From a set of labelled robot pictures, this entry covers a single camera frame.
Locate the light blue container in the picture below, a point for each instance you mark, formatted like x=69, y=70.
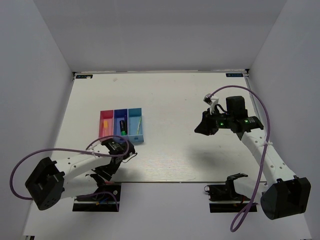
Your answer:
x=133, y=119

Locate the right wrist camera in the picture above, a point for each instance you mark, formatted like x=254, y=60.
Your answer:
x=212, y=101

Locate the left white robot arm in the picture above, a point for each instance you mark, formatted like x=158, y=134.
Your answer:
x=82, y=174

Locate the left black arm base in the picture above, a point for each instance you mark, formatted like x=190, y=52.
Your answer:
x=105, y=199

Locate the green capped black highlighter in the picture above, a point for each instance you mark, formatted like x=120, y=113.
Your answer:
x=122, y=130

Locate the blue corner label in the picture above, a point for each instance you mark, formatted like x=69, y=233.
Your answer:
x=84, y=76
x=234, y=75

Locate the dark blue container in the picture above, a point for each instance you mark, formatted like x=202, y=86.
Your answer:
x=119, y=115

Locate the right blue corner label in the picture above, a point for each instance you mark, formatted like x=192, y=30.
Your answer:
x=234, y=75

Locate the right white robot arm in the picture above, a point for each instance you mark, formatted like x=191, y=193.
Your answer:
x=284, y=193

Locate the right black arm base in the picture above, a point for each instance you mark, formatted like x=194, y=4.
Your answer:
x=220, y=200

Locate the orange capped highlighter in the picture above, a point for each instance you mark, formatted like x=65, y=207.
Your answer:
x=105, y=127

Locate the purple capped black highlighter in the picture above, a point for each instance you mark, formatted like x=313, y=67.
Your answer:
x=126, y=124

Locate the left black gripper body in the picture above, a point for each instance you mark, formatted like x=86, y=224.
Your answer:
x=109, y=168

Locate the pink container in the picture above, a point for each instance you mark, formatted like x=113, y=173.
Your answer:
x=109, y=115

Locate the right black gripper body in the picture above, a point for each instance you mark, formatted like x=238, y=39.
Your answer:
x=223, y=120

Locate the yellow pink highlighter pen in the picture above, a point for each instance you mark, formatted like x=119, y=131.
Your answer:
x=139, y=125

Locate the left blue corner label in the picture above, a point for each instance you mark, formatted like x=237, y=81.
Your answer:
x=84, y=76

